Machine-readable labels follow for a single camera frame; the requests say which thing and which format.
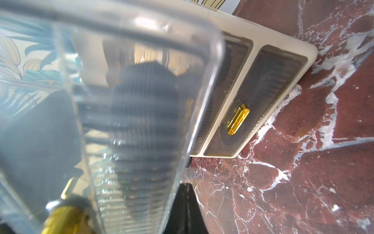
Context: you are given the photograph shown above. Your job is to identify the clear middle drawer gold handle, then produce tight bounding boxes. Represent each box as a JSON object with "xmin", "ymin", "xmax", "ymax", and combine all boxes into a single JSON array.
[{"xmin": 191, "ymin": 33, "xmax": 253, "ymax": 155}]

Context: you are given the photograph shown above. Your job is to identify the beige drawer organizer cabinet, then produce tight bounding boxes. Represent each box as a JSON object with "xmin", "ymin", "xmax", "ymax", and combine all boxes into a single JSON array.
[{"xmin": 163, "ymin": 0, "xmax": 319, "ymax": 159}]

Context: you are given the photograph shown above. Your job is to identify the clear drawer gold handle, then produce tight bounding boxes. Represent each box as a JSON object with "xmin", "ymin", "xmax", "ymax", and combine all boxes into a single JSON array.
[
  {"xmin": 204, "ymin": 45, "xmax": 308, "ymax": 157},
  {"xmin": 191, "ymin": 33, "xmax": 253, "ymax": 155},
  {"xmin": 1, "ymin": 1, "xmax": 225, "ymax": 234}
]

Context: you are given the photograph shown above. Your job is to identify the clear bottom drawer gold handle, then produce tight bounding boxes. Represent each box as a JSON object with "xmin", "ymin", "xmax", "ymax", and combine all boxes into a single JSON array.
[{"xmin": 204, "ymin": 45, "xmax": 308, "ymax": 157}]

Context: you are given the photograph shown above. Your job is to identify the clear top drawer gold handle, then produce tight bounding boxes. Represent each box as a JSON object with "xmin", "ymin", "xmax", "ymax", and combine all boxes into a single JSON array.
[{"xmin": 1, "ymin": 1, "xmax": 225, "ymax": 234}]

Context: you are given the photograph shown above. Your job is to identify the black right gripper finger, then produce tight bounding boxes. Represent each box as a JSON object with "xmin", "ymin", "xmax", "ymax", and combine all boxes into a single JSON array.
[{"xmin": 164, "ymin": 183, "xmax": 208, "ymax": 234}]

